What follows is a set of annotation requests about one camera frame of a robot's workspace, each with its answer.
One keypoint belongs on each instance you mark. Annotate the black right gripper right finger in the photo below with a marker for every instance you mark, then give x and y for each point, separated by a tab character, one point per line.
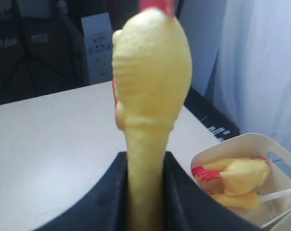
188	208

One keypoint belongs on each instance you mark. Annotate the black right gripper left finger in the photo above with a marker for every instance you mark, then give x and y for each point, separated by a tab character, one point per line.
103	208

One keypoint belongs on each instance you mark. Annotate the headless yellow rubber chicken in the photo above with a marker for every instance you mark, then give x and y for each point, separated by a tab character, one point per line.
239	176

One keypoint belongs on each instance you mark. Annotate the yellow chicken facing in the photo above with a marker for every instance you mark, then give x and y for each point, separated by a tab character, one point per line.
152	71

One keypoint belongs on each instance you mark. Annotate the cream bin marked X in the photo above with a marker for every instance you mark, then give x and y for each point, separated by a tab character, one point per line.
265	205

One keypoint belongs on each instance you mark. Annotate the white cardboard box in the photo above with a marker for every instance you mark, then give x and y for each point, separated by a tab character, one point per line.
98	47

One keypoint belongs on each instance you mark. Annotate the black camera tripod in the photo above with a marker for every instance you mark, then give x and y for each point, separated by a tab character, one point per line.
37	56

